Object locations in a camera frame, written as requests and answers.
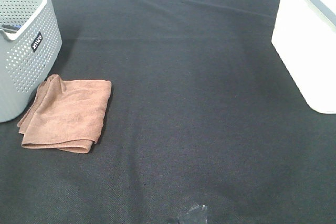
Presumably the white storage box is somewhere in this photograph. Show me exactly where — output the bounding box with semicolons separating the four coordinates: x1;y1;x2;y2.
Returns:
271;0;335;114

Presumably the black table cloth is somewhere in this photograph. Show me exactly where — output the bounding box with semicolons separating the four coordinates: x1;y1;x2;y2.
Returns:
1;0;335;223

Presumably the brown towel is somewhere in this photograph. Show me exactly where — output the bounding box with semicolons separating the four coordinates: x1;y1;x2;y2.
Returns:
17;74;112;154

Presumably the dark item inside basket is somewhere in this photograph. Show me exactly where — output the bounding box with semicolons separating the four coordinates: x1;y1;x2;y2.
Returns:
1;24;20;34

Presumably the grey perforated plastic basket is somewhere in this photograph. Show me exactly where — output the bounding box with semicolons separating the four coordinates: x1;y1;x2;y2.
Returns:
1;0;62;122

